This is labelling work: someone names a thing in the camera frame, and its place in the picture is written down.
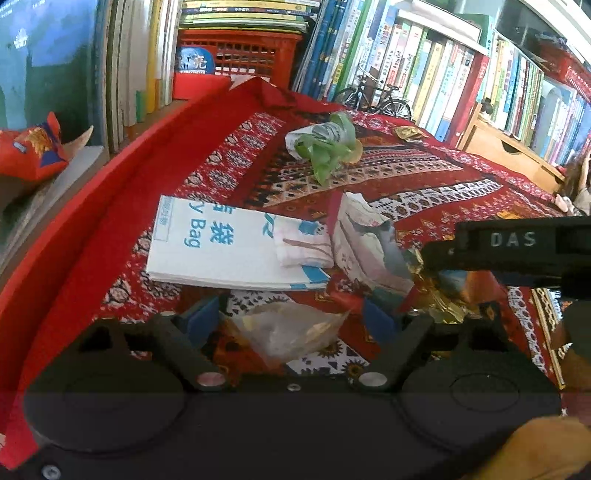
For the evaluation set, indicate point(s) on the small gold wrapper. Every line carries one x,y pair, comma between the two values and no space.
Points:
409,133

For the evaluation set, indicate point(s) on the left upright books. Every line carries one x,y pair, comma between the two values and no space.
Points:
136,44

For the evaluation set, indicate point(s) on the left hand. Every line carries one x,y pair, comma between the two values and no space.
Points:
543,448

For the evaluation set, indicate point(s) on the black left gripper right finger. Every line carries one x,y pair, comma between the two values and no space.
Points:
404,344

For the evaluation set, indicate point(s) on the wooden drawer box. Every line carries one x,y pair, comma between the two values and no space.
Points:
483,139

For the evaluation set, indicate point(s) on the clear plastic wrapper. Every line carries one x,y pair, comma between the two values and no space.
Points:
283,331

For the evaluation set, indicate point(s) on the gold foil wrapper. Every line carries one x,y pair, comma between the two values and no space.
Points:
442,294

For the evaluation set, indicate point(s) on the black miniature bicycle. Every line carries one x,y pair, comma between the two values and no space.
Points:
371,95

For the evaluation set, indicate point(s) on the white blue paper bag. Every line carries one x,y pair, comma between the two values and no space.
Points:
208,244

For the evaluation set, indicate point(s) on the red fabric toy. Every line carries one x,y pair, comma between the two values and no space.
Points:
37,153

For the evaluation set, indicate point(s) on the pink white tissue pack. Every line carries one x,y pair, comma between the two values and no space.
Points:
302,243

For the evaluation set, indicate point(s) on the red plastic basket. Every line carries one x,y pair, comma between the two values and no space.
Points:
232,53

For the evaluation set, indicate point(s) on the green leaf plastic bottle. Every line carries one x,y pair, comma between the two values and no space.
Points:
326,146

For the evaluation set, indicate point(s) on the stack of flat books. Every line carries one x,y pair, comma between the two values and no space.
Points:
283,16

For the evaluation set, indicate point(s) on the rice snack packet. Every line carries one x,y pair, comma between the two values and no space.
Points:
364,245

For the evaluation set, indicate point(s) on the row of upright books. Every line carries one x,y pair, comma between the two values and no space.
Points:
526,62

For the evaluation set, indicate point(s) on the brown haired doll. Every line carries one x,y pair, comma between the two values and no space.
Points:
574,197

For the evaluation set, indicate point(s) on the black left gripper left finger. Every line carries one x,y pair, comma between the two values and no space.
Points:
181,337

